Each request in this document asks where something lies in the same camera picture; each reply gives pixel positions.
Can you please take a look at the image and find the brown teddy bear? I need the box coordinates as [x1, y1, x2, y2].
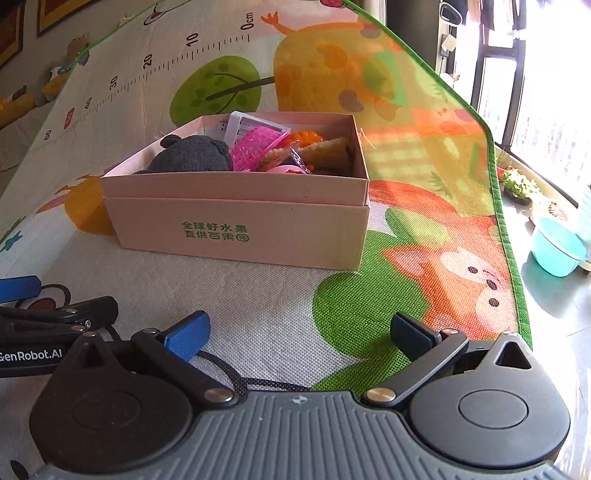
[68, 33, 92, 64]

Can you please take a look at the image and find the pink cardboard box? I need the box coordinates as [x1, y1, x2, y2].
[100, 111, 371, 271]

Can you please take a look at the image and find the black window frame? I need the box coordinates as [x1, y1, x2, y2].
[462, 37, 591, 208]

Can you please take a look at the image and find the beige covered sofa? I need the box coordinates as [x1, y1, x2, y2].
[0, 92, 61, 199]

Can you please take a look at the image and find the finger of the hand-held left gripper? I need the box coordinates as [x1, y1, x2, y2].
[0, 296, 119, 334]
[0, 275, 42, 303]

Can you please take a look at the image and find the grey and yellow pillow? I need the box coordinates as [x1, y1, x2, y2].
[36, 65, 77, 108]

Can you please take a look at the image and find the orange plastic eggshell toy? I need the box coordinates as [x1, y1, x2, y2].
[290, 130, 325, 147]

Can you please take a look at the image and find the framed wall picture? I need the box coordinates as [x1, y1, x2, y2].
[37, 0, 100, 37]
[0, 9, 25, 68]

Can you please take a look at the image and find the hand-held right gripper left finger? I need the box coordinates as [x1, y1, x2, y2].
[69, 310, 237, 408]

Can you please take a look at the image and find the black braided cord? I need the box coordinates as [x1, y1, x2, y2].
[196, 351, 311, 394]

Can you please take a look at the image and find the brown plush toy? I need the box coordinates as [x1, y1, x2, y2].
[295, 137, 355, 175]

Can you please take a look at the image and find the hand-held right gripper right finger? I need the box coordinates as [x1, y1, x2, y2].
[362, 312, 536, 409]

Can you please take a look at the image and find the black plush bear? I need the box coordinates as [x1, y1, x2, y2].
[135, 135, 235, 174]

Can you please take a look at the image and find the teal plastic basin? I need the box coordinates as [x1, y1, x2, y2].
[531, 217, 590, 278]

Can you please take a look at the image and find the cartoon play mat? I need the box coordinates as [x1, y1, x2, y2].
[0, 0, 534, 480]

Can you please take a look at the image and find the pink toy net scoop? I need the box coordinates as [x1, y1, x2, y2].
[230, 128, 291, 173]

